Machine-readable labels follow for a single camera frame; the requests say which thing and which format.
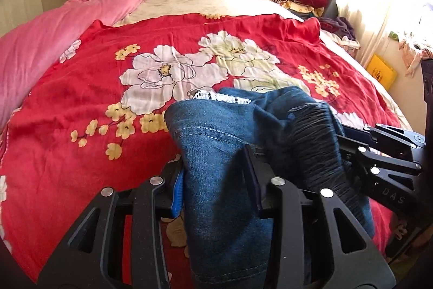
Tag yellow box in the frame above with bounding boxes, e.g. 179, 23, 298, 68
366, 54, 398, 90

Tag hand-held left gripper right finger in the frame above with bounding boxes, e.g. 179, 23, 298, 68
242, 143, 396, 289

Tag red floral blanket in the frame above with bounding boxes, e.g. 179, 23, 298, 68
0, 13, 411, 283

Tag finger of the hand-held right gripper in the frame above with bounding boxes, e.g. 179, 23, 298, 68
336, 136, 422, 182
342, 125, 427, 155

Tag purple cloth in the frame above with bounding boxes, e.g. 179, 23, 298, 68
320, 16, 356, 41

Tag floral fabric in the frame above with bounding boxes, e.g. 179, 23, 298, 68
398, 38, 433, 78

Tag black box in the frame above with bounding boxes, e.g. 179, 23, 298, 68
421, 59, 433, 107

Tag cream curtain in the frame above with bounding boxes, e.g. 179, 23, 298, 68
326, 0, 427, 69

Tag pink quilt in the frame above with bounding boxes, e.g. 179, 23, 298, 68
0, 0, 153, 127

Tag denim pants with lace trim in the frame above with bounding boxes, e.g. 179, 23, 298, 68
164, 86, 376, 289

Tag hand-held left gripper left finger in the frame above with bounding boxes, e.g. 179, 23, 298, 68
37, 155, 186, 289

